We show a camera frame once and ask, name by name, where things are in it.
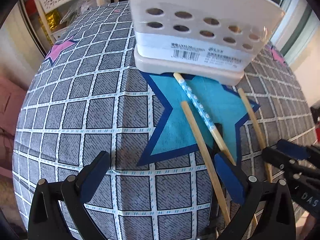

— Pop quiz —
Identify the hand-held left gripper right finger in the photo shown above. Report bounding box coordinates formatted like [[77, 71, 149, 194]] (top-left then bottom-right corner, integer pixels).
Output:
[[214, 152, 297, 240]]

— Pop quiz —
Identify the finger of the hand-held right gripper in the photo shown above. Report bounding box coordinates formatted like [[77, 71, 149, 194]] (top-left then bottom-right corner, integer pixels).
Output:
[[276, 139, 320, 161], [261, 147, 320, 182]]

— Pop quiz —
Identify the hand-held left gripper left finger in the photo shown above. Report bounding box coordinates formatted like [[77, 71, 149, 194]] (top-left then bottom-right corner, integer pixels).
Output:
[[27, 151, 112, 240]]

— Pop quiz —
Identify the plain wooden chopstick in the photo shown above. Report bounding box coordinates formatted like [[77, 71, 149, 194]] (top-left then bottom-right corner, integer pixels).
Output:
[[237, 88, 273, 183], [180, 101, 232, 224]]

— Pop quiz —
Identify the blue patterned wooden chopstick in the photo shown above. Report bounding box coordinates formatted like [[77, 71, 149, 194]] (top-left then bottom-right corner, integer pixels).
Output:
[[174, 72, 237, 165]]

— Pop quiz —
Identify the white perforated utensil holder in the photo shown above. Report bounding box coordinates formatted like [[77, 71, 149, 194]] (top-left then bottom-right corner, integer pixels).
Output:
[[126, 0, 286, 85]]

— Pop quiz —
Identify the person's right forearm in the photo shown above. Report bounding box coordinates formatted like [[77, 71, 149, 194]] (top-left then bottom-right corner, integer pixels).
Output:
[[304, 215, 320, 240]]

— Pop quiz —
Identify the grey checkered star tablecloth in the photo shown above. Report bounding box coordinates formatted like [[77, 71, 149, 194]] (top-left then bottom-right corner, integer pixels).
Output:
[[11, 1, 317, 240]]

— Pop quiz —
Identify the pink folding stool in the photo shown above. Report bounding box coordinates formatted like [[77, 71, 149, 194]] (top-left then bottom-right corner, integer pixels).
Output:
[[0, 76, 28, 179]]

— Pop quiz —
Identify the gold foil bag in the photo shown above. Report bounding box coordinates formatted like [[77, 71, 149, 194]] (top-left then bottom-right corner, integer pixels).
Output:
[[45, 9, 63, 32]]

